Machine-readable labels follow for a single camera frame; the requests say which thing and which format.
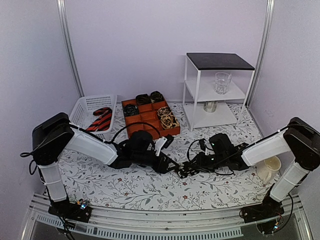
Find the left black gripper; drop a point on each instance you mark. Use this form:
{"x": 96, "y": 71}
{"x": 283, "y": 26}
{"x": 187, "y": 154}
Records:
{"x": 164, "y": 169}

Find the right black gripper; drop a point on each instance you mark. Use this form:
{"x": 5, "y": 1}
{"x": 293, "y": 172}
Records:
{"x": 200, "y": 162}

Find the black white floral tie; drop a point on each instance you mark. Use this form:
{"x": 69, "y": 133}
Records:
{"x": 186, "y": 169}

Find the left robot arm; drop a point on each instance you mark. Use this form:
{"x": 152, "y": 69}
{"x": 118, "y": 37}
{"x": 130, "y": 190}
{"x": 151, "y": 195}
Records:
{"x": 57, "y": 134}

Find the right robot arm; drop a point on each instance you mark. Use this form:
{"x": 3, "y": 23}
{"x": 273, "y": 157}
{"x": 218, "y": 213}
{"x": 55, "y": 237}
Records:
{"x": 299, "y": 138}

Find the rolled beige patterned tie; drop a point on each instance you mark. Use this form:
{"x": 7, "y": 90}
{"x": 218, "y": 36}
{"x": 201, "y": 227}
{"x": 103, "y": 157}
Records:
{"x": 169, "y": 122}

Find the red wooden compartment tray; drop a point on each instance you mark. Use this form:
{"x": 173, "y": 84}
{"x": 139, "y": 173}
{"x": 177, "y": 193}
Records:
{"x": 147, "y": 114}

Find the rolled black beige tie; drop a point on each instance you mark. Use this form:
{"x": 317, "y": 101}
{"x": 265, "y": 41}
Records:
{"x": 164, "y": 111}

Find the floral table mat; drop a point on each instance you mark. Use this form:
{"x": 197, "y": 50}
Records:
{"x": 140, "y": 188}

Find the metal cup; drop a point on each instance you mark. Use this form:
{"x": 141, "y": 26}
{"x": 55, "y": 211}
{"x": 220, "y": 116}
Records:
{"x": 210, "y": 106}

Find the rolled dark olive tie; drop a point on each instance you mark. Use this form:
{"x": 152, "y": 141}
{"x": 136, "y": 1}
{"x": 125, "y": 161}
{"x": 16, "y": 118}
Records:
{"x": 156, "y": 97}

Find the rolled black patterned tie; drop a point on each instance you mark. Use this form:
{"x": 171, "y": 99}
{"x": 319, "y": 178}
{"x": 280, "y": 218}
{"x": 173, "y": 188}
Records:
{"x": 130, "y": 110}

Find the rolled dark brown tie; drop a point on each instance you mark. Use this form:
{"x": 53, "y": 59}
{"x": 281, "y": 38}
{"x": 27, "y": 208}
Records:
{"x": 142, "y": 99}

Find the cream ceramic mug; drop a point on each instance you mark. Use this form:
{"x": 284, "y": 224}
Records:
{"x": 268, "y": 168}

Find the red black striped tie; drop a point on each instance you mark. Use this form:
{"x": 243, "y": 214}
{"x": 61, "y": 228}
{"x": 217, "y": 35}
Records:
{"x": 103, "y": 122}

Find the white shelf black top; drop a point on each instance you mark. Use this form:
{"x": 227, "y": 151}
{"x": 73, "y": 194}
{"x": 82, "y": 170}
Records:
{"x": 208, "y": 88}

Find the clear drinking glass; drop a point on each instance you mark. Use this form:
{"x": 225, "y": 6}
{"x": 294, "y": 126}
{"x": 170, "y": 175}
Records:
{"x": 222, "y": 82}

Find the white plastic basket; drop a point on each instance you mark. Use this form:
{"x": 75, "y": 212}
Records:
{"x": 82, "y": 113}

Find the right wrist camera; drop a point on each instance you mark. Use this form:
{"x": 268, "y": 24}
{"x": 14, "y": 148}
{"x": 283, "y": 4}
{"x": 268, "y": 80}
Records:
{"x": 203, "y": 146}

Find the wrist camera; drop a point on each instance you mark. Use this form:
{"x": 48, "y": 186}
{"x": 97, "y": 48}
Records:
{"x": 203, "y": 146}
{"x": 163, "y": 143}

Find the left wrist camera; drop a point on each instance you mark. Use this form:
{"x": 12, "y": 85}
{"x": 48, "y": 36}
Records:
{"x": 163, "y": 143}

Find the front metal rail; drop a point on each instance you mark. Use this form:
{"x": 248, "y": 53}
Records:
{"x": 108, "y": 223}

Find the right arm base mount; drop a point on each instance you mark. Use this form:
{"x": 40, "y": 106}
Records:
{"x": 264, "y": 211}

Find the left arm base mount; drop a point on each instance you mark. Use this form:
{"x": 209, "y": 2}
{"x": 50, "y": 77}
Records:
{"x": 78, "y": 211}

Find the right metal frame post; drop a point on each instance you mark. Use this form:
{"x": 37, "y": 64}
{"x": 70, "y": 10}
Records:
{"x": 270, "y": 4}

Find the metal frame post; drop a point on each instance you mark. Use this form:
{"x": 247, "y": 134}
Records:
{"x": 68, "y": 45}
{"x": 270, "y": 4}

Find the left metal frame post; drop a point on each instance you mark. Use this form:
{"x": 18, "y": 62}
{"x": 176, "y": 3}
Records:
{"x": 68, "y": 45}

